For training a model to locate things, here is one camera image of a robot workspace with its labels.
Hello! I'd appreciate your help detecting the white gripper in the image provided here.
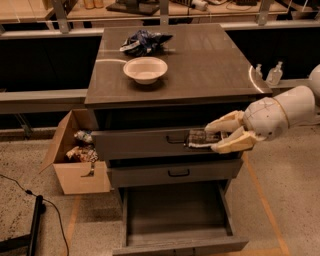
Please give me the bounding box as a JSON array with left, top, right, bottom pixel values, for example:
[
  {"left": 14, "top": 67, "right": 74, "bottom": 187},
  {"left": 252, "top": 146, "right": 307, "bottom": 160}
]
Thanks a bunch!
[{"left": 204, "top": 97, "right": 289, "bottom": 154}]

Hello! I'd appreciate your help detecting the dark rxbar chocolate bar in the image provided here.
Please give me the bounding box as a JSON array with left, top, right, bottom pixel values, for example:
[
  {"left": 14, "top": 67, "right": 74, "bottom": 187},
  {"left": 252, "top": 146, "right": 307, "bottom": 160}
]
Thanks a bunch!
[{"left": 185, "top": 129, "right": 221, "bottom": 148}]

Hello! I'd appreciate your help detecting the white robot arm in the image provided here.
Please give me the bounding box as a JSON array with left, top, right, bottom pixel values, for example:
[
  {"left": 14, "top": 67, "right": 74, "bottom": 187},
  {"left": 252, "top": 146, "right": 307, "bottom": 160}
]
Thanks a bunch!
[{"left": 205, "top": 65, "right": 320, "bottom": 154}]

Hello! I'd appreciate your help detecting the grey middle drawer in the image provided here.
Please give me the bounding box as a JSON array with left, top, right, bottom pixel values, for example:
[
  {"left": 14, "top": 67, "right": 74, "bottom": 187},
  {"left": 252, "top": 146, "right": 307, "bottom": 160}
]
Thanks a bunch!
[{"left": 107, "top": 159, "right": 242, "bottom": 188}]

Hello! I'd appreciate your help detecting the grey drawer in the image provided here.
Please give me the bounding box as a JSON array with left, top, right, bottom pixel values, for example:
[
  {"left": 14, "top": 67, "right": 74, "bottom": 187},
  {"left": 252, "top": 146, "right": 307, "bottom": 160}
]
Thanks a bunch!
[
  {"left": 113, "top": 181, "right": 248, "bottom": 256},
  {"left": 107, "top": 159, "right": 242, "bottom": 188},
  {"left": 92, "top": 127, "right": 232, "bottom": 161}
]

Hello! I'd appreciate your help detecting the grey top drawer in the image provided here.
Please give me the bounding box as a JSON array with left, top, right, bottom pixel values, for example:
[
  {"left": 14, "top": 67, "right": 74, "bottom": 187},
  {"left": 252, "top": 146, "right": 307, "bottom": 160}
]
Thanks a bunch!
[{"left": 92, "top": 127, "right": 232, "bottom": 161}]

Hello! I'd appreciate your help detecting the grey drawer cabinet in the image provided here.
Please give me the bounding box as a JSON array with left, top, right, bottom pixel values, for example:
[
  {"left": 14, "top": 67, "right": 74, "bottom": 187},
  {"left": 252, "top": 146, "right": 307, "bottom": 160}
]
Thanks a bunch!
[{"left": 84, "top": 23, "right": 274, "bottom": 198}]

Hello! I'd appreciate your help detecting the grey bottom drawer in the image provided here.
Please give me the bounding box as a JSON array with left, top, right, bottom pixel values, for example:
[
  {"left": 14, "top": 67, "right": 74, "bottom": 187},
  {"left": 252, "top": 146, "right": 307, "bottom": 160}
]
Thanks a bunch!
[{"left": 113, "top": 181, "right": 248, "bottom": 256}]

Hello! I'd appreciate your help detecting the clear small bottle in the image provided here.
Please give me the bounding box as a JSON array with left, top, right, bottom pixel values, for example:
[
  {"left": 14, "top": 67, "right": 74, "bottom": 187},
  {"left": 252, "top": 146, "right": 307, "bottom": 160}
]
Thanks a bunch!
[{"left": 255, "top": 64, "right": 263, "bottom": 78}]

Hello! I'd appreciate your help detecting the clear sanitizer bottle large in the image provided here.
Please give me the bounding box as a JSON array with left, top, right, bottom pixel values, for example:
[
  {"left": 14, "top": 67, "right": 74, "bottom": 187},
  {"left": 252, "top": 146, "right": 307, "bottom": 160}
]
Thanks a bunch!
[{"left": 266, "top": 61, "right": 283, "bottom": 86}]

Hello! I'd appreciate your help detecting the white paper bowl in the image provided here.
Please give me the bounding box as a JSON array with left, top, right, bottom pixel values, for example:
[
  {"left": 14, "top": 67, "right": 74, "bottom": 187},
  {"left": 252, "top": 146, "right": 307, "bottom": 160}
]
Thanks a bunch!
[{"left": 123, "top": 57, "right": 168, "bottom": 85}]

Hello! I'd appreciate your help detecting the blue crumpled chip bag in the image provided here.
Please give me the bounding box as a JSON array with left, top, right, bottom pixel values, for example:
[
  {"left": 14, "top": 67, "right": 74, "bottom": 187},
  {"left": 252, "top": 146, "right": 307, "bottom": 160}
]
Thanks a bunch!
[{"left": 119, "top": 30, "right": 172, "bottom": 57}]

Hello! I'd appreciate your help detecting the black monitor base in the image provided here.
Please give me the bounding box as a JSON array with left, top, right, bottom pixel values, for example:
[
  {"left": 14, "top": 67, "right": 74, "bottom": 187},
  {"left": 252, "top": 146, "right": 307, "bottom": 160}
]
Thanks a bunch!
[{"left": 106, "top": 0, "right": 160, "bottom": 16}]

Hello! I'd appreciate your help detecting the snack bag upper in box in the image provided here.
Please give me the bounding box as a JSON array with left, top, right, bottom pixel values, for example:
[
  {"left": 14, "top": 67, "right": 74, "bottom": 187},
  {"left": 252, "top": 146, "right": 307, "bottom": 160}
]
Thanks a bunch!
[{"left": 74, "top": 130, "right": 93, "bottom": 144}]

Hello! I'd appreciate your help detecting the snack bag in box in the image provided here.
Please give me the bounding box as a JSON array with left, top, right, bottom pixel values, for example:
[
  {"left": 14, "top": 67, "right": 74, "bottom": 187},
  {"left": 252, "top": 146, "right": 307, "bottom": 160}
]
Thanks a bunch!
[
  {"left": 74, "top": 130, "right": 93, "bottom": 144},
  {"left": 66, "top": 145, "right": 99, "bottom": 163}
]

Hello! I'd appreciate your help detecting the snack bag lower in box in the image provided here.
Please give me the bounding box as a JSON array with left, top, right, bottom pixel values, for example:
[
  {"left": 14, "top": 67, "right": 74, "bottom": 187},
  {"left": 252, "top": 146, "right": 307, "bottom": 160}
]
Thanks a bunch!
[{"left": 66, "top": 145, "right": 99, "bottom": 163}]

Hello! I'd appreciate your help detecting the cardboard box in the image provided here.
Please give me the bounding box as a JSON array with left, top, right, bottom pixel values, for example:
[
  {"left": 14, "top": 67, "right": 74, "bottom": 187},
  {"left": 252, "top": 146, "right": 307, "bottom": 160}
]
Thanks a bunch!
[{"left": 40, "top": 109, "right": 111, "bottom": 194}]

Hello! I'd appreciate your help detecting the black stand leg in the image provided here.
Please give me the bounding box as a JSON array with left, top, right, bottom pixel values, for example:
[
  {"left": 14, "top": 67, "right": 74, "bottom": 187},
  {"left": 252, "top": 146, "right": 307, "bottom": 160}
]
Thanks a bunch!
[{"left": 0, "top": 195, "right": 46, "bottom": 256}]

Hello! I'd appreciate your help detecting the black floor cable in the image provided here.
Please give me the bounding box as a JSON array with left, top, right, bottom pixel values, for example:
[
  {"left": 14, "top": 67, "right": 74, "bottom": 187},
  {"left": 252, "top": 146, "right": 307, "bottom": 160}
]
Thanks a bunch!
[{"left": 0, "top": 173, "right": 70, "bottom": 256}]

